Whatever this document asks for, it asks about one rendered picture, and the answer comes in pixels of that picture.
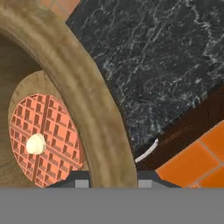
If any brown wooden bowl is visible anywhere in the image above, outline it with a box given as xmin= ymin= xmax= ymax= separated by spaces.
xmin=0 ymin=0 xmax=138 ymax=189

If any round orange waffle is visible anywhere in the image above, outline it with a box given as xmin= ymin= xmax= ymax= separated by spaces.
xmin=9 ymin=94 xmax=86 ymax=188

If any white cupboard handle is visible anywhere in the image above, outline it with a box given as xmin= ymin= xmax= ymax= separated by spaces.
xmin=134 ymin=138 xmax=160 ymax=164

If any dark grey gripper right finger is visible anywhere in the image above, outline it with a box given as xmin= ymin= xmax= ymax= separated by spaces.
xmin=136 ymin=170 xmax=182 ymax=189

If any pale butter pat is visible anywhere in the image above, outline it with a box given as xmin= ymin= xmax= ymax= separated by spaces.
xmin=25 ymin=133 xmax=47 ymax=155

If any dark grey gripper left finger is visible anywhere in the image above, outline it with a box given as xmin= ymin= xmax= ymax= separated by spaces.
xmin=46 ymin=170 xmax=91 ymax=189

